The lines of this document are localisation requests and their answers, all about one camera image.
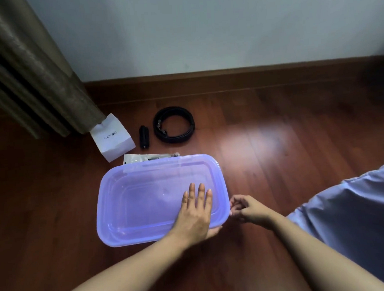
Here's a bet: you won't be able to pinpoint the person's right hand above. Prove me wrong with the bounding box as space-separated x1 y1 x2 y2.
228 192 279 233

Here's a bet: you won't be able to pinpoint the person's left hand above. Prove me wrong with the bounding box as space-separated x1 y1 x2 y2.
163 181 224 251

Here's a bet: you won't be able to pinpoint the purple translucent container lid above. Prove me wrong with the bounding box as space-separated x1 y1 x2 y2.
92 152 232 248

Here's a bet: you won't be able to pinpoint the person's left forearm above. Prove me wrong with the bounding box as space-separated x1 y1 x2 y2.
38 229 193 291

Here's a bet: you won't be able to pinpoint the person's right forearm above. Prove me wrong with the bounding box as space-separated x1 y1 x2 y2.
267 201 384 291

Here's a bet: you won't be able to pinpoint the purple translucent plastic container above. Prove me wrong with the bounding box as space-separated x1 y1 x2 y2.
99 163 227 247

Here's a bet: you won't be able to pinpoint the clear plastic accessory packet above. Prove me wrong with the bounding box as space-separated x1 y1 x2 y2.
122 150 181 165

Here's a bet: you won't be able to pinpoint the small black cylindrical device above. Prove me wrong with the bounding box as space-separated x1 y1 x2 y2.
138 125 151 150

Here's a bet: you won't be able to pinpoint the white cardboard box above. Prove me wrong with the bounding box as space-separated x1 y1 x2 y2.
88 112 137 164

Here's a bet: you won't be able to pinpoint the brown wooden baseboard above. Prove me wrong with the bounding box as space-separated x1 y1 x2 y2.
0 55 384 114

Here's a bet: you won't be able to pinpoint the person's light blue trousers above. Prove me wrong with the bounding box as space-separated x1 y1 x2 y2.
283 156 384 291

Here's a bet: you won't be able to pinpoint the brown pleated curtain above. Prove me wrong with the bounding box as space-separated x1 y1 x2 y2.
0 0 108 142

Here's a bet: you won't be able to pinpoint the black coiled cable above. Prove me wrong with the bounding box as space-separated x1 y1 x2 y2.
152 105 197 145

